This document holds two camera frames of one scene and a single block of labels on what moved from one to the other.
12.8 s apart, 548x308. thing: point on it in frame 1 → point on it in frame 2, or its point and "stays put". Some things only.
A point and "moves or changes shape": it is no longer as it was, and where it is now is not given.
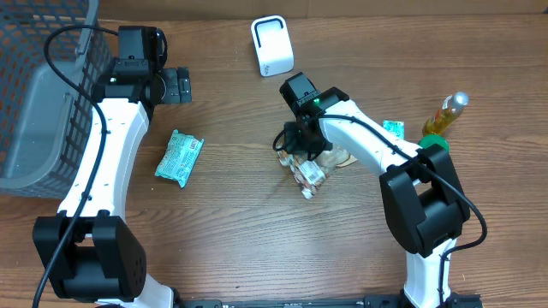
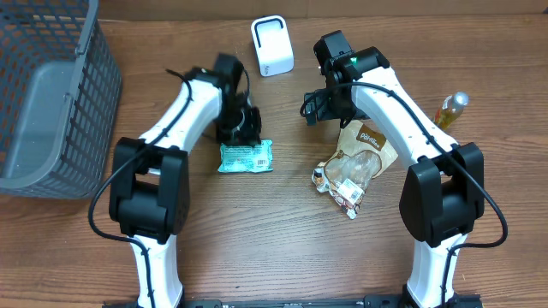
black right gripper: [299, 147] → [321, 109]
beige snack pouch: [310, 173] → [364, 154]
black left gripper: [182, 85] → [239, 134]
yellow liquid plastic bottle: [450, 109] stays put
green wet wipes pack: [180, 157] moves or changes shape
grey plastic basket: [44, 118] stays put
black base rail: [449, 301] stays put
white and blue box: [273, 46] stays put
